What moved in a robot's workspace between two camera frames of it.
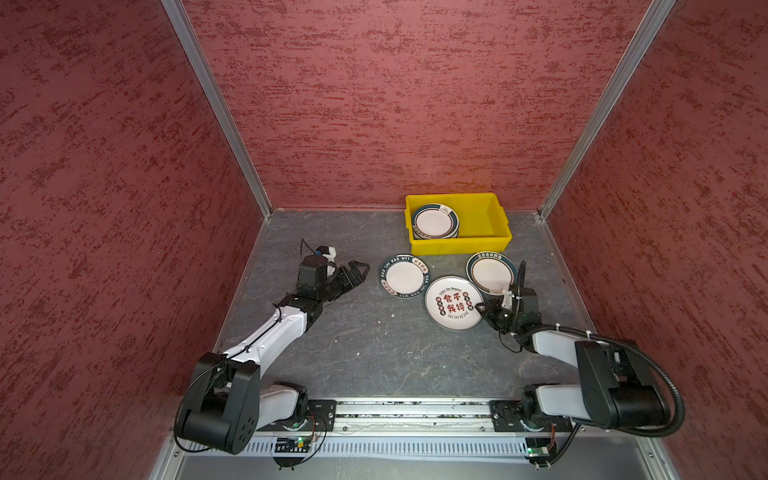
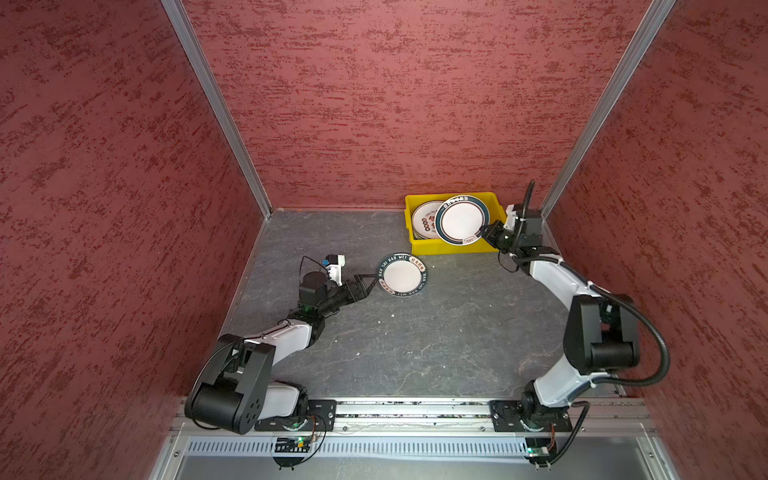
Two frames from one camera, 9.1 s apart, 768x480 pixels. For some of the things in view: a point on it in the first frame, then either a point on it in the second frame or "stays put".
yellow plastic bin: [484, 227] stays put
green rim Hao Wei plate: [405, 276] stays put
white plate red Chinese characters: [450, 303] -> [424, 220]
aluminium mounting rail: [415, 417] stays put
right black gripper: [489, 311] -> [489, 235]
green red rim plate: [492, 273] -> [459, 218]
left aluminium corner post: [184, 24] stays put
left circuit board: [298, 444] stays put
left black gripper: [358, 278] -> [362, 292]
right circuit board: [538, 448] stays put
